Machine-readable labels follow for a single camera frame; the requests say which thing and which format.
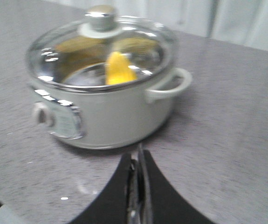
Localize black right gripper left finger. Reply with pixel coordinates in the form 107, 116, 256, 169
70, 154, 132, 224

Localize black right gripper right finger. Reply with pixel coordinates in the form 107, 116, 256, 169
138, 144, 214, 224

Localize yellow corn cob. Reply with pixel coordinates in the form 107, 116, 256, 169
105, 51, 137, 85

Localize glass pot lid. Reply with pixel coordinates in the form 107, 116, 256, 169
26, 10, 178, 93

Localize pale green electric cooking pot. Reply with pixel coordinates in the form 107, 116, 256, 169
26, 16, 192, 150

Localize white curtain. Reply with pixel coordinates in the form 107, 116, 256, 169
56, 0, 268, 51

